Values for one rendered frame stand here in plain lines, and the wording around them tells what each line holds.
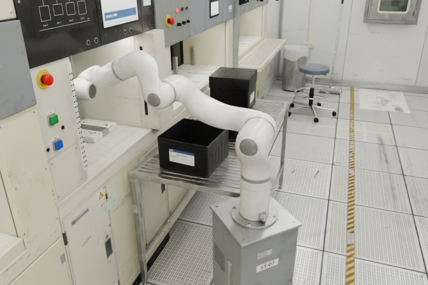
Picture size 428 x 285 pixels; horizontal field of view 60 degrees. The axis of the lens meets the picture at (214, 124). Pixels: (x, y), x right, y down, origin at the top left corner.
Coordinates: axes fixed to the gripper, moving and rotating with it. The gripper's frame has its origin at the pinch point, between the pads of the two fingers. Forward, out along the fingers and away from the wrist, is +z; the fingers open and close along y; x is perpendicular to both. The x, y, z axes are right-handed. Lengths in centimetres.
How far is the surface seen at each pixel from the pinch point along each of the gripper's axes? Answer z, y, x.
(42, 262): -32, -50, -50
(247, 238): -105, -28, -44
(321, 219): -147, 93, -119
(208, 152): -81, 12, -30
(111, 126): -22.0, 29.6, -30.4
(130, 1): -40, 27, 35
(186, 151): -70, 12, -31
